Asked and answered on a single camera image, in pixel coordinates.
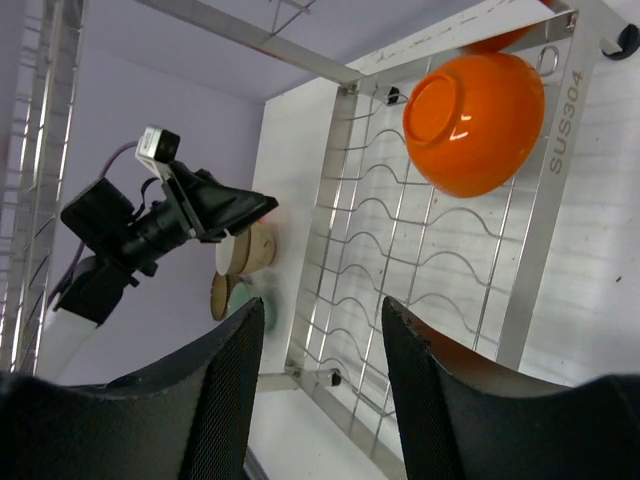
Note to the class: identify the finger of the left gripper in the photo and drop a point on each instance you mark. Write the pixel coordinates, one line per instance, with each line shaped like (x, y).
(247, 208)

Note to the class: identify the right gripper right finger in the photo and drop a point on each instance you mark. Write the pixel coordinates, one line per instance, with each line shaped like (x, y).
(463, 416)

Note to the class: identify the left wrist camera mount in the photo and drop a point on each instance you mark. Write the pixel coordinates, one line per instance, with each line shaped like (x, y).
(156, 150)

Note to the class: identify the metal two-tier dish rack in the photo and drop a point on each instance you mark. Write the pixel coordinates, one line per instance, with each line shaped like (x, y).
(541, 274)

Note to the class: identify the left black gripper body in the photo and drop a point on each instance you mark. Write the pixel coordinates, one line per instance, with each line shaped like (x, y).
(202, 202)

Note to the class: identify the orange bowl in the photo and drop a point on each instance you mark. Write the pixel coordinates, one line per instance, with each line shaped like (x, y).
(472, 123)

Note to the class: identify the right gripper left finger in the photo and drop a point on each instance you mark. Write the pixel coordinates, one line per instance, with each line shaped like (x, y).
(185, 416)

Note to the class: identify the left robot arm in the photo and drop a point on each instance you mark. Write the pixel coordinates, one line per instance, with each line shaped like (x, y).
(122, 243)

